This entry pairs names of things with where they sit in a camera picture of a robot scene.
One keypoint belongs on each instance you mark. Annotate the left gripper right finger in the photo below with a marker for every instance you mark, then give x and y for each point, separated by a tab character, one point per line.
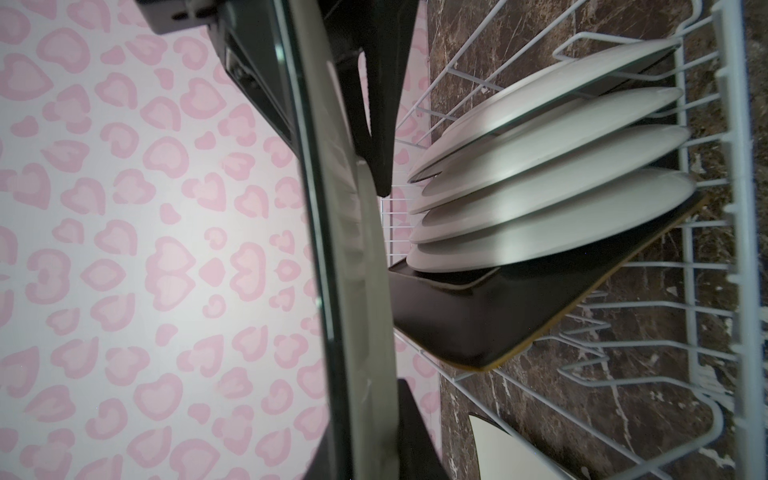
418	458

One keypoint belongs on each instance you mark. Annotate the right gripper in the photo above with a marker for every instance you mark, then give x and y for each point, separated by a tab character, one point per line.
245	37

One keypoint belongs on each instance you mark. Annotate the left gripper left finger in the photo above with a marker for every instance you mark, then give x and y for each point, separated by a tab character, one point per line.
322	465

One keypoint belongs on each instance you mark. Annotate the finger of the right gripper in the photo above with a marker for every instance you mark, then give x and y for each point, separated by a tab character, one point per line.
370	42

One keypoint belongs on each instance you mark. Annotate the white square plate black rim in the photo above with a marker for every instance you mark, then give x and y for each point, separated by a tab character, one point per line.
504	456

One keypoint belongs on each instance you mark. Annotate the white round plate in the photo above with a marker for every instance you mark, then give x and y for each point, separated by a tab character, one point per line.
608	210
554	181
553	134
557	84

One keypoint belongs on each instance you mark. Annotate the white wire dish rack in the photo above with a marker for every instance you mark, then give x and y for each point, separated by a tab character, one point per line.
661	371

